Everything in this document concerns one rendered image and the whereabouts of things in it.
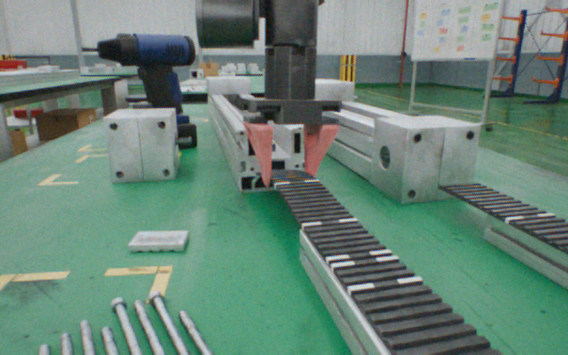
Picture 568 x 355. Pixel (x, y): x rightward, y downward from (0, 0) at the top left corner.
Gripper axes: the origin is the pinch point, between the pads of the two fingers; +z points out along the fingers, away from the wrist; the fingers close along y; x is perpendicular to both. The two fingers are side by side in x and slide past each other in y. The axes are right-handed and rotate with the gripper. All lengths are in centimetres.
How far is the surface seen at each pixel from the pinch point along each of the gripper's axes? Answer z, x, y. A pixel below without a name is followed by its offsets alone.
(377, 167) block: 0.2, -4.0, -14.1
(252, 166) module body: 0.0, -7.1, 2.9
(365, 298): 1.6, 24.5, 2.5
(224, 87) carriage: -9, -64, -1
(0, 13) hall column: -160, -1095, 379
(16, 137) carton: 31, -291, 122
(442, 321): 1.6, 27.7, -0.5
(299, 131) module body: -4.7, -6.6, -3.4
